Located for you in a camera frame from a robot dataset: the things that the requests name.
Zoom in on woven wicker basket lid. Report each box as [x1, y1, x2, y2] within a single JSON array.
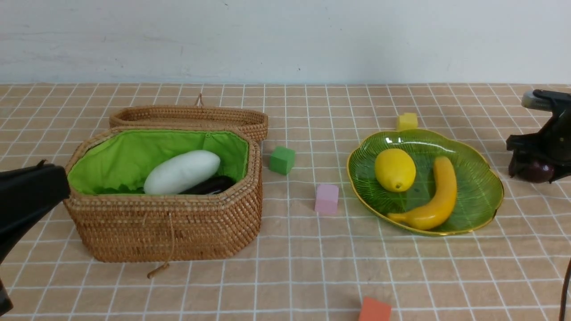
[[109, 94, 269, 142]]

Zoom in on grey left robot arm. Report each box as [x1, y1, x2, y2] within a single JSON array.
[[0, 159, 70, 262]]

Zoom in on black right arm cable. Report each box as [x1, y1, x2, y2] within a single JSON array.
[[560, 258, 571, 321]]

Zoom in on green glass leaf plate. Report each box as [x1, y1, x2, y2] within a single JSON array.
[[346, 129, 505, 236]]

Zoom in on yellow toy lemon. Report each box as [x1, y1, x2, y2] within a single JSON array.
[[374, 148, 416, 193]]

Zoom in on dark purple toy mangosteen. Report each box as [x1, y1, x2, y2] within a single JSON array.
[[508, 161, 555, 183]]

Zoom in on white toy radish green leaves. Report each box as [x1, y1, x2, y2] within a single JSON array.
[[92, 150, 222, 195]]

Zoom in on orange foam cube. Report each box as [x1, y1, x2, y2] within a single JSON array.
[[358, 297, 392, 321]]

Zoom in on yellow foam cube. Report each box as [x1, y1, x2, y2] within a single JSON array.
[[396, 112, 418, 131]]

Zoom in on yellow toy banana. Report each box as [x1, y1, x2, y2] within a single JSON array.
[[387, 156, 458, 231]]

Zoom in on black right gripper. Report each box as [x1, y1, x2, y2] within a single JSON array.
[[506, 89, 571, 183]]

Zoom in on green foam cube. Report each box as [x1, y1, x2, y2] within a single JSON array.
[[269, 146, 296, 176]]

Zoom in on pink foam cube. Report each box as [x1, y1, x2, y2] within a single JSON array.
[[314, 184, 339, 215]]

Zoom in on woven wicker basket green lining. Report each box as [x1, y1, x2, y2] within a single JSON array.
[[62, 126, 263, 279]]

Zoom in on dark purple toy eggplant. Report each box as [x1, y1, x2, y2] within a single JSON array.
[[179, 176, 236, 195]]

